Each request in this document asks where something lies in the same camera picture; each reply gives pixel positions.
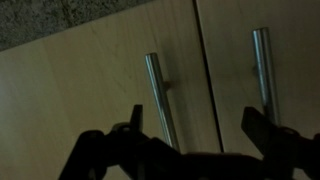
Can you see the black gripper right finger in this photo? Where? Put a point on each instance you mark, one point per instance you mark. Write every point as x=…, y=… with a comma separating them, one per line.
x=283, y=148

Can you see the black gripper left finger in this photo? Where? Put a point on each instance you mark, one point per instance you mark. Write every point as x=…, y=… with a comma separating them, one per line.
x=140, y=157

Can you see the steel cabinet handle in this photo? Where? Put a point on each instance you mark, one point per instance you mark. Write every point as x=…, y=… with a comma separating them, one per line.
x=265, y=71
x=161, y=99

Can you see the wooden cabinet door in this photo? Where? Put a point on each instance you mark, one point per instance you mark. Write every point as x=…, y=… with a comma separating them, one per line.
x=227, y=27
x=91, y=76

